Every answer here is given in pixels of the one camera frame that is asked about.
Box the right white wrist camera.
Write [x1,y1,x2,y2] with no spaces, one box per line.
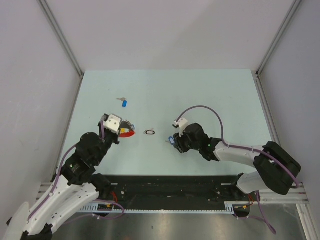
[172,117,189,137]

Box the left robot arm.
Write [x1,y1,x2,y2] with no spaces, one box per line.
[4,123,120,240]

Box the aluminium corner post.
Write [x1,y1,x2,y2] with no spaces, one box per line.
[254,0,303,76]
[37,0,85,78]

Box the right aluminium corner post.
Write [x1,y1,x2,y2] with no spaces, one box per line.
[254,0,303,76]

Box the left aluminium corner post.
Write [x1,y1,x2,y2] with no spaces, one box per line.
[37,0,85,78]

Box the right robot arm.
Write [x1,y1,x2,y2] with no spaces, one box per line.
[173,120,302,201]

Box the key with black tag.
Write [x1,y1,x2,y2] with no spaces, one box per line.
[144,128,156,135]

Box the white slotted cable duct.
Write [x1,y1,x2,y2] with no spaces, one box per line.
[77,202,234,215]

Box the red-handled metal key holder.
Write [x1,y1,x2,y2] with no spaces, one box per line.
[119,120,136,138]

